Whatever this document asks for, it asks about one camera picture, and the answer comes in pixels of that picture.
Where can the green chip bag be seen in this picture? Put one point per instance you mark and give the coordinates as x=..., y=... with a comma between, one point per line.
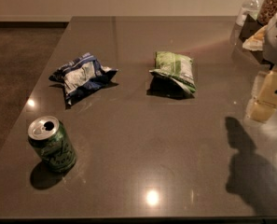
x=175, y=67

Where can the clear plastic bottle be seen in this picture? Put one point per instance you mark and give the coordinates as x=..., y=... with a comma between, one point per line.
x=248, y=8

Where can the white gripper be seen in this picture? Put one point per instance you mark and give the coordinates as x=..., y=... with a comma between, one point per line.
x=276, y=42

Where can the blue crumpled chip bag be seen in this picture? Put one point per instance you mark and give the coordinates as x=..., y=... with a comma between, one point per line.
x=82, y=76

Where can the green soda can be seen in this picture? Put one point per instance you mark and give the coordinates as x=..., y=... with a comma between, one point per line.
x=50, y=141

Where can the dark dispenser base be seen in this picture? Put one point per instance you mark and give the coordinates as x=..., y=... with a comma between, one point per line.
x=250, y=27

